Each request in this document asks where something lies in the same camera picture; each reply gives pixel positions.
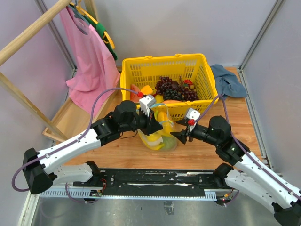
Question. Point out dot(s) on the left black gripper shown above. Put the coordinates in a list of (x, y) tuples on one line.
[(151, 125)]

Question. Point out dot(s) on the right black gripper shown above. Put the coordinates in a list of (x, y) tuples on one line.
[(182, 135)]

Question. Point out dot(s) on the yellow mango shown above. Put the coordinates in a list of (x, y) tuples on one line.
[(168, 125)]

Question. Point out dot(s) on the large yellow lemon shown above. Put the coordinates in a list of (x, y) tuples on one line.
[(154, 141)]

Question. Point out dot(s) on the clear zip top bag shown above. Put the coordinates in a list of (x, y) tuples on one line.
[(161, 107)]

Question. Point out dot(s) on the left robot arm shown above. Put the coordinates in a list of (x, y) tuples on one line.
[(42, 168)]

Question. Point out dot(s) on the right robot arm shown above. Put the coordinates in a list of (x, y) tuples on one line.
[(243, 171)]

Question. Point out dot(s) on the papaya slice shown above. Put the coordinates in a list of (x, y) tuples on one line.
[(172, 102)]

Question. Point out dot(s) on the dark grape bunch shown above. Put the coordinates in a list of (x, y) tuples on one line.
[(179, 94)]

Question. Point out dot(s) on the purple grape bunch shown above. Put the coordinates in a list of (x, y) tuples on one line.
[(166, 85)]

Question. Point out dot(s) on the yellow plastic basket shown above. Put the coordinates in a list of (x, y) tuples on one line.
[(147, 70)]

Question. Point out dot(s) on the blue crumpled cloth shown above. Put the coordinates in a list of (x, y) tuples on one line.
[(227, 83)]

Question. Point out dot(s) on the wooden clothes rack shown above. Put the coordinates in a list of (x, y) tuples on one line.
[(7, 52)]

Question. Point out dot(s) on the pink hanging shirt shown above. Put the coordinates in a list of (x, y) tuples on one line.
[(96, 69)]

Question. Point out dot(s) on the green clothes hanger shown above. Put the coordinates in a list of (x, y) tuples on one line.
[(72, 5)]

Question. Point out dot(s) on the yellow clothes hanger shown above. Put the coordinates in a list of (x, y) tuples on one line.
[(89, 11)]

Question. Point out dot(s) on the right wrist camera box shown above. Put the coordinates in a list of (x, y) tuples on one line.
[(192, 118)]

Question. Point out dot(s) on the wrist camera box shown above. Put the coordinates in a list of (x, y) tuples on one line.
[(192, 118), (146, 103)]

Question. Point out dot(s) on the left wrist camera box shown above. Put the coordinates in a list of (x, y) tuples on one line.
[(146, 103)]

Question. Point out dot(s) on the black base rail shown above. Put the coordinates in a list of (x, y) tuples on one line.
[(154, 183)]

